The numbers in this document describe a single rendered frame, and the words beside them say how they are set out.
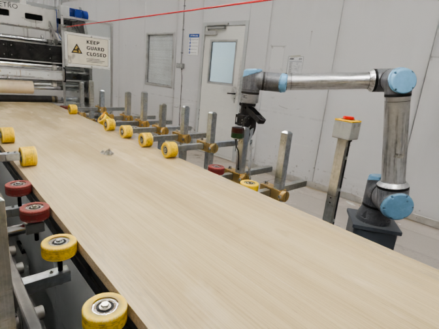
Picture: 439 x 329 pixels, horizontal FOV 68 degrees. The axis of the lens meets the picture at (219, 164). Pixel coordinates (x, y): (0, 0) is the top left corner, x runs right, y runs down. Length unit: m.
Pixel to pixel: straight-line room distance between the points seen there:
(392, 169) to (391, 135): 0.17
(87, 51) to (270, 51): 2.38
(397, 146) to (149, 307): 1.41
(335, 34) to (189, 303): 3.95
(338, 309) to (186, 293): 0.31
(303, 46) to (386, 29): 0.98
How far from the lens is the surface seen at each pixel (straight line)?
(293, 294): 0.76
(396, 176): 1.82
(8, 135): 1.95
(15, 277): 0.93
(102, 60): 3.88
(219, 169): 1.54
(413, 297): 0.89
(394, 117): 1.76
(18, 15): 4.00
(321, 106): 4.34
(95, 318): 0.66
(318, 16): 4.51
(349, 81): 1.83
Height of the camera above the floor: 1.34
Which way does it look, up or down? 15 degrees down
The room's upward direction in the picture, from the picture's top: 5 degrees clockwise
